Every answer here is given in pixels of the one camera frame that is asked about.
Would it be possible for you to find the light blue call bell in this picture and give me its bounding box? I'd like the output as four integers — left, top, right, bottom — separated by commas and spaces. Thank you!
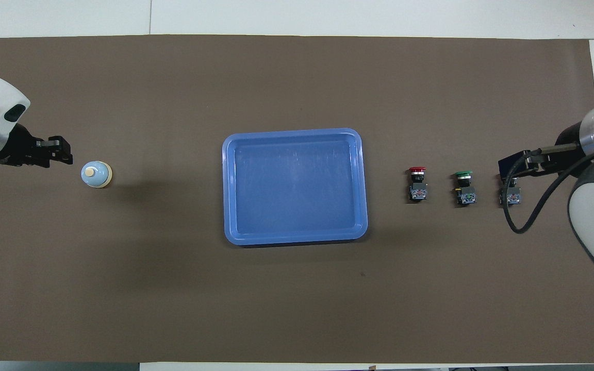
80, 161, 113, 189

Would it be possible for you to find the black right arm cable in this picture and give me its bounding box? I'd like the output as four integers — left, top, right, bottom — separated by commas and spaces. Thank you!
503, 146, 594, 234

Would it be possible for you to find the red push button switch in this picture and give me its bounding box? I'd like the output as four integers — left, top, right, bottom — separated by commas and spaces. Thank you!
408, 166, 428, 203

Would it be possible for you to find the brown table mat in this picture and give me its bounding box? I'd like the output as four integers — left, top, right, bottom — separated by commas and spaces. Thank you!
0, 35, 594, 364

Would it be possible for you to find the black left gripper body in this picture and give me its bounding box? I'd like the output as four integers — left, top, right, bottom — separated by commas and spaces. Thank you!
0, 124, 60, 168

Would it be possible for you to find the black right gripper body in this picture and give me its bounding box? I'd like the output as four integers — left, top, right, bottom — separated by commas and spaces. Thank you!
498, 131, 586, 179

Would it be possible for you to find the yellow push button switch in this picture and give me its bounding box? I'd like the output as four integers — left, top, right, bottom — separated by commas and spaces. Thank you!
500, 177, 522, 206

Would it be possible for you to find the blue plastic tray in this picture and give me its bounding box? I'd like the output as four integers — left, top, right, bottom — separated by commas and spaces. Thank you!
222, 127, 369, 246

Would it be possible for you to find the green push button switch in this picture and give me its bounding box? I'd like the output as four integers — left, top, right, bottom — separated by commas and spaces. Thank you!
454, 171, 477, 206

